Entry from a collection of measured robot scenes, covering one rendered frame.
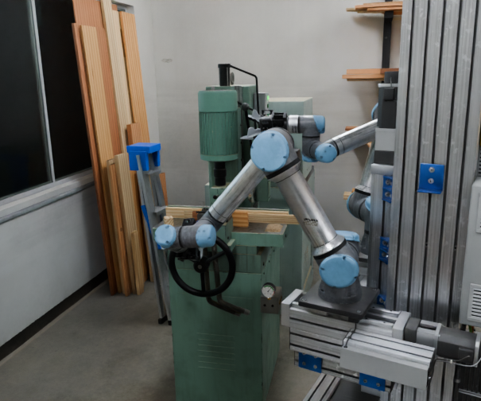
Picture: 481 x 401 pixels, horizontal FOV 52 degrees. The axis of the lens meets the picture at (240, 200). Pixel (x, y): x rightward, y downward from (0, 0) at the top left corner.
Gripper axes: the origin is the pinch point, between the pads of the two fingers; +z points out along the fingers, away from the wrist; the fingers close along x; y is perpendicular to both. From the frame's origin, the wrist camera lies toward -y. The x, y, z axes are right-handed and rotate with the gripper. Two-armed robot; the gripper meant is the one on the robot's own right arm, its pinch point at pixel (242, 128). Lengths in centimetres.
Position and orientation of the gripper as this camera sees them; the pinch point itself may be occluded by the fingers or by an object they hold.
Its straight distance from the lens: 217.7
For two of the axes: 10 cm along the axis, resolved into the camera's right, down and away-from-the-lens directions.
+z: -9.8, -0.3, 2.2
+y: -1.4, -6.7, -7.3
